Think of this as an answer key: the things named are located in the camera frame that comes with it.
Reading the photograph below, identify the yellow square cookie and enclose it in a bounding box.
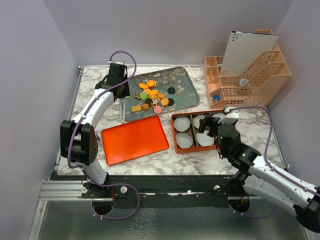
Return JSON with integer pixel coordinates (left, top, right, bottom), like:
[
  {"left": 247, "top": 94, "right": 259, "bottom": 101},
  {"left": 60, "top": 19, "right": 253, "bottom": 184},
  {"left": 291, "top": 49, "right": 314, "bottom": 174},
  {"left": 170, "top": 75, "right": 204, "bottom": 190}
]
[{"left": 131, "top": 105, "right": 142, "bottom": 113}]

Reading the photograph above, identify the brown swirl cookie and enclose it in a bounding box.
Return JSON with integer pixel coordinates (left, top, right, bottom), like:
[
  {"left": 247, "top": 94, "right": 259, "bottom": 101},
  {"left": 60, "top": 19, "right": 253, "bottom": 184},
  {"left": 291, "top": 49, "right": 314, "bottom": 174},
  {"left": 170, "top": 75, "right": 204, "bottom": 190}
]
[{"left": 141, "top": 103, "right": 150, "bottom": 111}]

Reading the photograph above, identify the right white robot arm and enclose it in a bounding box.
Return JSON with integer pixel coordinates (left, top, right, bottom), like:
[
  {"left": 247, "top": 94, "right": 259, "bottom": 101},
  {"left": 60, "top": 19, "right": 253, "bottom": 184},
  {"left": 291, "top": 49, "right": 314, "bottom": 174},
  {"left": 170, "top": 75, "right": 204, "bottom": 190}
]
[{"left": 198, "top": 113, "right": 320, "bottom": 233}]

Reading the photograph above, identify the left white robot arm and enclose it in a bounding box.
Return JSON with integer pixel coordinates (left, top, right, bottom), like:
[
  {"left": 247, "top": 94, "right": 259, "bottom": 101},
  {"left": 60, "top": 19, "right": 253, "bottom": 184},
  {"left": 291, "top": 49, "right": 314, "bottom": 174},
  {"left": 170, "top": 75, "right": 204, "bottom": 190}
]
[{"left": 60, "top": 63, "right": 130, "bottom": 198}]

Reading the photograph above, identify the brown star cookie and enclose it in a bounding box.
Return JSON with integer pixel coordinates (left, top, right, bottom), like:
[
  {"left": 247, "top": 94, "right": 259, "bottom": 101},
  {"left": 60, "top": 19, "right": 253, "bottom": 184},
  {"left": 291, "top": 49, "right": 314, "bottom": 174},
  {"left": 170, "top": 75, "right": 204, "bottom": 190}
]
[{"left": 134, "top": 93, "right": 141, "bottom": 100}]

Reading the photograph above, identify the blue capped bottle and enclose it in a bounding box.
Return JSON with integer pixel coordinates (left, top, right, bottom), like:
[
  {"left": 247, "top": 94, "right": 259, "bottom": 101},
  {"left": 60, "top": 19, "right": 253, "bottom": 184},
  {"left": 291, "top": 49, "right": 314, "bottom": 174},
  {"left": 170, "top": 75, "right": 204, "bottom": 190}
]
[{"left": 213, "top": 94, "right": 220, "bottom": 103}]

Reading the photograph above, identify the orange cookie tin box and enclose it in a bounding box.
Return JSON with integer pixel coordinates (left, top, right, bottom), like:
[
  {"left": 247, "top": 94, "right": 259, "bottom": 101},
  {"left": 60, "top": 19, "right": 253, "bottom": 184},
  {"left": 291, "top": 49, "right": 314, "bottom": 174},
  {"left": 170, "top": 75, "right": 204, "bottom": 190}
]
[{"left": 171, "top": 110, "right": 239, "bottom": 154}]

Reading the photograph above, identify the white star cookie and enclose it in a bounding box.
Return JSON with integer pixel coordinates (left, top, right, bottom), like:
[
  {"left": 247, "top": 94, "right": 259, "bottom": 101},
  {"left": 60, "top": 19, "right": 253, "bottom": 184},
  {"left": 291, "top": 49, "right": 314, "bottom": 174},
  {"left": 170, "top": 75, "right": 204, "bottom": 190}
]
[{"left": 150, "top": 99, "right": 160, "bottom": 108}]

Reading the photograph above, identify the orange flower cookie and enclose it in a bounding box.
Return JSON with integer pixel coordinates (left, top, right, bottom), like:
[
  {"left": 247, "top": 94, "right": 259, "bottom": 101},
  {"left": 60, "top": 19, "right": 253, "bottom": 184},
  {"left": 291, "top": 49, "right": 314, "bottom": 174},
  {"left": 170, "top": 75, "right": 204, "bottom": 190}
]
[{"left": 147, "top": 79, "right": 157, "bottom": 88}]

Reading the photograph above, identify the pink round cookie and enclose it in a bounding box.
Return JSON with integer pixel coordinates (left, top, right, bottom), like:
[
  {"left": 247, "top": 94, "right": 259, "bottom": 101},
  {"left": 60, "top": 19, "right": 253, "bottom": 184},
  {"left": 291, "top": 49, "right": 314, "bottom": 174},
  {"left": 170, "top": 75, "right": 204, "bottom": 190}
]
[{"left": 153, "top": 105, "right": 162, "bottom": 114}]

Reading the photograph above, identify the orange metal tin lid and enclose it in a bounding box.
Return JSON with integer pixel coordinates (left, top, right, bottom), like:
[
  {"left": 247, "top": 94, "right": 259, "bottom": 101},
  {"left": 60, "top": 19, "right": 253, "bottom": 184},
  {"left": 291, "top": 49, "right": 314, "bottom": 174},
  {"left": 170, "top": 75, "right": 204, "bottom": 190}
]
[{"left": 101, "top": 115, "right": 169, "bottom": 166}]

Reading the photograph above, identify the orange round cracker cookie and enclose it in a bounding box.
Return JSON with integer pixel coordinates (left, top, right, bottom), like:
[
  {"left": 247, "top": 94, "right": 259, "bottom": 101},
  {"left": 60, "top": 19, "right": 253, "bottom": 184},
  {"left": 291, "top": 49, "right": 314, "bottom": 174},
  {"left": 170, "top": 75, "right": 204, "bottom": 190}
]
[{"left": 160, "top": 98, "right": 170, "bottom": 107}]

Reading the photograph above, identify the black round cookie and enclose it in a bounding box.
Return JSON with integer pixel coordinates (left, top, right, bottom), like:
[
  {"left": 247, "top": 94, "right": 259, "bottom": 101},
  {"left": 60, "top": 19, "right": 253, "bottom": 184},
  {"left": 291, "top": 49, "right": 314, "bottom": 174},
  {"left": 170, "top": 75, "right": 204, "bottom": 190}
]
[
  {"left": 167, "top": 87, "right": 176, "bottom": 95},
  {"left": 168, "top": 98, "right": 175, "bottom": 106}
]

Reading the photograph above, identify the round patterned tape roll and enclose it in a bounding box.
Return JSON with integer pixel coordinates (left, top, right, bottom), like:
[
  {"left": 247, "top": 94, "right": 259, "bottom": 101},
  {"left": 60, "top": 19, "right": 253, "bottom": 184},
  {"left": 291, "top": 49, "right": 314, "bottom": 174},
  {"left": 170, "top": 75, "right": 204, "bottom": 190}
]
[{"left": 238, "top": 78, "right": 249, "bottom": 87}]

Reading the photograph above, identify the floral dark serving tray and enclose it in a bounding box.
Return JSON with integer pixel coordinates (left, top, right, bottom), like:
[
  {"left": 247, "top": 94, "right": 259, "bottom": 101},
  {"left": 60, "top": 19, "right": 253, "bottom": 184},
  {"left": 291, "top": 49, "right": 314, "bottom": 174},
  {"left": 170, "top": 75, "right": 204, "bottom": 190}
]
[{"left": 124, "top": 66, "right": 200, "bottom": 122}]

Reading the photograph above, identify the peach plastic desk organizer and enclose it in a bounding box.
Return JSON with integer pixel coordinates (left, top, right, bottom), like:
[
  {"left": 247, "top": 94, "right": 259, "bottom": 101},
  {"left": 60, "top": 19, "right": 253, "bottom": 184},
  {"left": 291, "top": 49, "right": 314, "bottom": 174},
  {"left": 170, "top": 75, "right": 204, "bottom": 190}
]
[{"left": 203, "top": 43, "right": 292, "bottom": 110}]

